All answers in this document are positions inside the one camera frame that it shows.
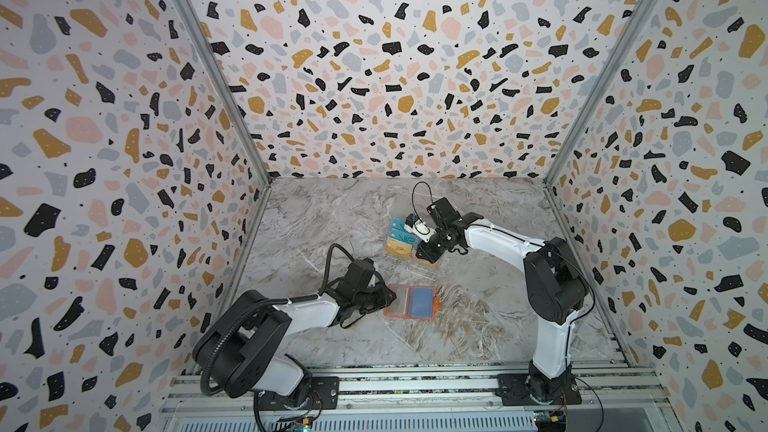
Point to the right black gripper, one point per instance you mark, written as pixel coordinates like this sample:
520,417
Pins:
430,246

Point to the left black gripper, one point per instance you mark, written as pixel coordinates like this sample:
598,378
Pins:
386,297

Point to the orange card holder wallet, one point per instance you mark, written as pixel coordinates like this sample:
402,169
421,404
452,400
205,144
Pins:
413,303

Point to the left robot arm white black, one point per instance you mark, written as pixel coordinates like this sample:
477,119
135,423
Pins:
238,354

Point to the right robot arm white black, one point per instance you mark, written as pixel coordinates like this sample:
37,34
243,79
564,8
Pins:
555,286

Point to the gold card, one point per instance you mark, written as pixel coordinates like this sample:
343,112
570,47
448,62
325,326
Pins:
423,262
399,248

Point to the teal card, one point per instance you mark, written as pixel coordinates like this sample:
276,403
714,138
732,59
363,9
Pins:
402,236
397,225

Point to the teal card back left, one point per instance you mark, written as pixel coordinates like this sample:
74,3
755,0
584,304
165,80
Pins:
397,225

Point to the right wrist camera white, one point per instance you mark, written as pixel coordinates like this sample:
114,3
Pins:
414,225

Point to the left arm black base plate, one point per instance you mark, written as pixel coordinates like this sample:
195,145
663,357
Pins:
316,393

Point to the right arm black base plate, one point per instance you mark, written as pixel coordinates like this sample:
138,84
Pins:
525,389

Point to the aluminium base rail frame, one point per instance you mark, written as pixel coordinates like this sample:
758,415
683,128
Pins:
604,396

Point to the right aluminium corner post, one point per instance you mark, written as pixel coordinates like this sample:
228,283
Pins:
634,26

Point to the aluminium corner post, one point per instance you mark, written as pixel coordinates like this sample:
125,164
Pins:
204,51
634,26

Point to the left aluminium corner post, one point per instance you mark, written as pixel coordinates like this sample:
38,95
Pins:
204,51

